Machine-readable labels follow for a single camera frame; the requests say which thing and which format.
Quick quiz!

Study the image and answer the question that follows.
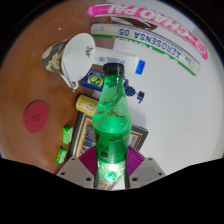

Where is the white bottle with blue cap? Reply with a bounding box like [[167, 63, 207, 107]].
[[93, 49, 147, 75]]

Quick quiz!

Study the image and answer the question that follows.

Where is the green plastic drink bottle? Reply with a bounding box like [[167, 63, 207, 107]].
[[91, 62, 134, 184]]

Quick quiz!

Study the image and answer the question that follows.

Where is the long white and green box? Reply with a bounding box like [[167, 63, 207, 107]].
[[90, 22, 202, 77]]

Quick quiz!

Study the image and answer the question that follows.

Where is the camouflage mug with white inside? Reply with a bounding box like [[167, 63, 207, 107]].
[[41, 32, 97, 94]]

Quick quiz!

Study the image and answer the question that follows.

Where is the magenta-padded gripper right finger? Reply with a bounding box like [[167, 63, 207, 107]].
[[124, 146, 167, 190]]

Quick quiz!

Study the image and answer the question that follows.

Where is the flat round red coaster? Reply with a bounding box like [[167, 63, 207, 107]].
[[23, 100, 50, 135]]

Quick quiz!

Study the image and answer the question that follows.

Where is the brown pump bottle yellow label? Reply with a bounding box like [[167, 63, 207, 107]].
[[75, 94, 100, 118]]

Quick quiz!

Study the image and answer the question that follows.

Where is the long pink box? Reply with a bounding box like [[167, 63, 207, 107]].
[[87, 3, 210, 61]]

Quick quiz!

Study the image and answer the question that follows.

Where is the black-framed group picture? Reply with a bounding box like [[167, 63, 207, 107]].
[[68, 111, 150, 160]]

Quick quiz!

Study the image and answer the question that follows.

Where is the dark blue pump bottle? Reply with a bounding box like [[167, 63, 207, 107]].
[[80, 70, 146, 105]]

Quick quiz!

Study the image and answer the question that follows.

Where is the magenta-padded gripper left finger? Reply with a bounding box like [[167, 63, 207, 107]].
[[55, 145, 101, 190]]

